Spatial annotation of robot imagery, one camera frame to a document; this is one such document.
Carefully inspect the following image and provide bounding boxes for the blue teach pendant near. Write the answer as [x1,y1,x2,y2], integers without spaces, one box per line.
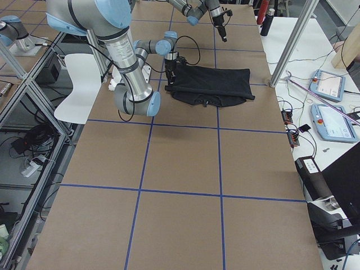
[310,104,359,143]

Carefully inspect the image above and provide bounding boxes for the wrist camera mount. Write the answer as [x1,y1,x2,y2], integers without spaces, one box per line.
[221,8,233,17]
[176,56,188,66]

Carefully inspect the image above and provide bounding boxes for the black water bottle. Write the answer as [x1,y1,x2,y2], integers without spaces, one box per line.
[260,8,275,37]

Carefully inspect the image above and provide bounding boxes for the blue teach pendant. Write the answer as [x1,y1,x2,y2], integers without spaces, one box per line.
[309,69,345,102]
[310,104,359,143]

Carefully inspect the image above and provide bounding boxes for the seated person in beige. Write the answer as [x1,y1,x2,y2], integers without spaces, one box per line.
[334,40,357,60]

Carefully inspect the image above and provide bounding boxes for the black box device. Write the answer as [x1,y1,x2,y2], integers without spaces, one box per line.
[295,156,332,200]

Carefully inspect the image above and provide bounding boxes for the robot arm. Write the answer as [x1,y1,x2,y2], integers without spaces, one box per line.
[166,0,232,42]
[46,1,178,116]

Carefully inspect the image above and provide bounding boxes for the red bottle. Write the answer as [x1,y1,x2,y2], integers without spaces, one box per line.
[256,0,270,25]

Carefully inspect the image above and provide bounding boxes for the blue teach pendant far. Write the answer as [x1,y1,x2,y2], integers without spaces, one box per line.
[309,69,345,102]

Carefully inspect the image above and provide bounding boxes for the aluminium frame post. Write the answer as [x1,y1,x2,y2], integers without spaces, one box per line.
[269,0,319,88]

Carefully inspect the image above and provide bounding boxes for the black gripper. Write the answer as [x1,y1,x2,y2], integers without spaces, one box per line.
[213,14,227,42]
[164,59,177,74]

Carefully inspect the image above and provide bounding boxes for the white chair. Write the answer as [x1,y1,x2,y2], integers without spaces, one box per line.
[54,53,102,124]

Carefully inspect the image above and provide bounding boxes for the metal reacher grabber tool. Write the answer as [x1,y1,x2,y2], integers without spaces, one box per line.
[286,75,360,126]

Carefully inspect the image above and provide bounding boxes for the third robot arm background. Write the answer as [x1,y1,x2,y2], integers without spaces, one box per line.
[1,15,40,57]

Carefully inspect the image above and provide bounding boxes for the black printed t-shirt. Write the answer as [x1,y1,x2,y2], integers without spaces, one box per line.
[165,64,255,107]

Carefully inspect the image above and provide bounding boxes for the black monitor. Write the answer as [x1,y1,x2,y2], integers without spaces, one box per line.
[322,143,360,224]

